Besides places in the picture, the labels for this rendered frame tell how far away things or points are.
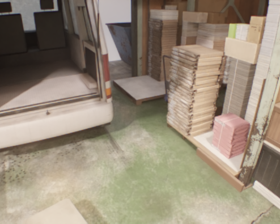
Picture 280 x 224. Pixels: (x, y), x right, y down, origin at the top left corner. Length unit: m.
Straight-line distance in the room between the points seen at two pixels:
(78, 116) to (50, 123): 0.30
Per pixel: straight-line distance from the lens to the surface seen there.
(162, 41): 4.33
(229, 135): 2.43
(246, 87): 2.64
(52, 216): 1.86
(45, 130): 2.46
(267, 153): 2.21
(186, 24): 4.42
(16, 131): 2.46
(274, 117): 2.07
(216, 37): 4.26
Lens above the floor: 1.61
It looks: 27 degrees down
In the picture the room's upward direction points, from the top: straight up
